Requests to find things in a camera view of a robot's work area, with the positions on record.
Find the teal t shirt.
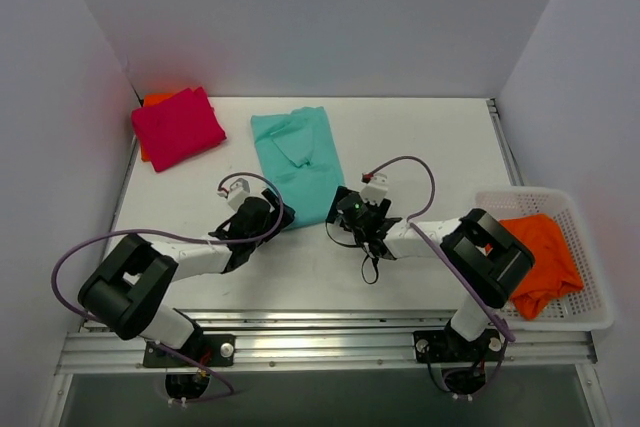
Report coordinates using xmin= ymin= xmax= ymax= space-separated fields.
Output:
xmin=250 ymin=107 xmax=344 ymax=229

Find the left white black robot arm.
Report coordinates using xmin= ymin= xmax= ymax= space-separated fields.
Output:
xmin=78 ymin=189 xmax=295 ymax=366

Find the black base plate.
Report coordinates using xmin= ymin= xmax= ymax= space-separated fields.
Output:
xmin=142 ymin=333 xmax=236 ymax=368
xmin=412 ymin=329 xmax=503 ymax=364

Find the aluminium rail frame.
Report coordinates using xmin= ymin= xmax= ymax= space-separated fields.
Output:
xmin=54 ymin=308 xmax=599 ymax=376

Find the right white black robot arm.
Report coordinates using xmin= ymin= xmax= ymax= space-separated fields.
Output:
xmin=325 ymin=183 xmax=535 ymax=360

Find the white plastic basket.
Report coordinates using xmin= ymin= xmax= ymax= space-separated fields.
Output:
xmin=473 ymin=186 xmax=614 ymax=331

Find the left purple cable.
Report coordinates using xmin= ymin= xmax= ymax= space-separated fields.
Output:
xmin=50 ymin=171 xmax=286 ymax=404

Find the folded magenta t shirt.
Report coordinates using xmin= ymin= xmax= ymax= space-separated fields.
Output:
xmin=131 ymin=87 xmax=227 ymax=173

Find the black thin cable loop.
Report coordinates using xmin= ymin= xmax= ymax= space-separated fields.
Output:
xmin=324 ymin=216 xmax=381 ymax=285

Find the purple cable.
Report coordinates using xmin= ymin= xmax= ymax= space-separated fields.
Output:
xmin=50 ymin=171 xmax=286 ymax=404
xmin=369 ymin=155 xmax=516 ymax=398

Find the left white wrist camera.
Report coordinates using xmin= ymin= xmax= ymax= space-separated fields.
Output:
xmin=217 ymin=178 xmax=251 ymax=211

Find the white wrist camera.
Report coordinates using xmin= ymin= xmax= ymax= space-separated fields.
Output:
xmin=360 ymin=172 xmax=389 ymax=206
xmin=217 ymin=178 xmax=251 ymax=211

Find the folded orange t shirt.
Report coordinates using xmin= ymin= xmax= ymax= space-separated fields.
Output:
xmin=140 ymin=93 xmax=174 ymax=162

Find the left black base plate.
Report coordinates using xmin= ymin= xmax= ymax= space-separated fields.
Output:
xmin=142 ymin=333 xmax=236 ymax=368

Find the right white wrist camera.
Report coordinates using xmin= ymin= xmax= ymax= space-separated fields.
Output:
xmin=360 ymin=172 xmax=389 ymax=206

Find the orange t shirt in basket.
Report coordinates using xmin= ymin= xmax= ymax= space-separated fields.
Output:
xmin=499 ymin=214 xmax=584 ymax=321

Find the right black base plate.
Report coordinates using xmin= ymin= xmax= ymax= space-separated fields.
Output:
xmin=412 ymin=329 xmax=503 ymax=364

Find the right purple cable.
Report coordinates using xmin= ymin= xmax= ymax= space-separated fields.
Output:
xmin=369 ymin=155 xmax=516 ymax=398

